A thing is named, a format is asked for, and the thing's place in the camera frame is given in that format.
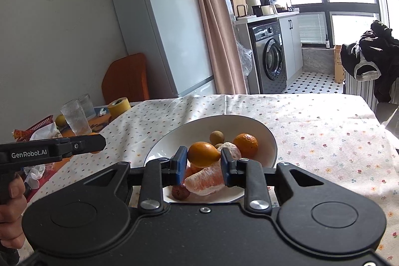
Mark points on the white refrigerator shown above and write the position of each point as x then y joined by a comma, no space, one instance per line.
170,35

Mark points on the orange chair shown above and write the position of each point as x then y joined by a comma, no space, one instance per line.
126,77

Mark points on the cardboard box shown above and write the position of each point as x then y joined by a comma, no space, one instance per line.
339,72

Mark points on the pomelo segment pink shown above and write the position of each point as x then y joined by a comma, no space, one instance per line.
191,170

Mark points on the pink curtain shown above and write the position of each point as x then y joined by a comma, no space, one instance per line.
222,47

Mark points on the floral white tablecloth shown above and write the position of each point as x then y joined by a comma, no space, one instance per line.
334,136

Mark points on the white kitchen cabinet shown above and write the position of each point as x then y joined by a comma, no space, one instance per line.
292,45

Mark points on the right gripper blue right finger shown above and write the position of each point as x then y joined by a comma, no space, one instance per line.
248,175

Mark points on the grey washing machine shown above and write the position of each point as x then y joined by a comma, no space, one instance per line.
268,56

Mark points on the white bowl with blue rim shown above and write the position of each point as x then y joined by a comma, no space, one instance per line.
205,137

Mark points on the clear drinking glass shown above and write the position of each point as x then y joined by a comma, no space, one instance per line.
76,118

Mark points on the peeled pomelo segment long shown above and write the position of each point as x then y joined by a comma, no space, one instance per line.
207,181

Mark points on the striped chair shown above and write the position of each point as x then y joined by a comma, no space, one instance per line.
364,89

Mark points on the crumpled plastic bag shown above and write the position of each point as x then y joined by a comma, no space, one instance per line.
35,172

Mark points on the yellow tape roll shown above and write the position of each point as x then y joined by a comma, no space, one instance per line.
118,107

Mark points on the wooden cutting board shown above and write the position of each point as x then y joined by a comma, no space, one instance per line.
240,8

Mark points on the person left hand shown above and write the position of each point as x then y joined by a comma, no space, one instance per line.
12,235

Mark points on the brown longan fruit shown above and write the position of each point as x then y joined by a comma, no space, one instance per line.
216,137

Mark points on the grey leather chair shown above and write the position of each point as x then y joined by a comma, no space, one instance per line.
387,115

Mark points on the red plastic basket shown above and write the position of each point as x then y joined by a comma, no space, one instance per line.
24,135

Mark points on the black clothes pile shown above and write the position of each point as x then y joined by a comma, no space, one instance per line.
373,58

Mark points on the large orange mandarin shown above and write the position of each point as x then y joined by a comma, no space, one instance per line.
247,145

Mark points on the green apple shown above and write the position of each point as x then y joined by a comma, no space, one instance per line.
60,121

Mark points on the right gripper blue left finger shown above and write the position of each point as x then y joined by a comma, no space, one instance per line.
158,174

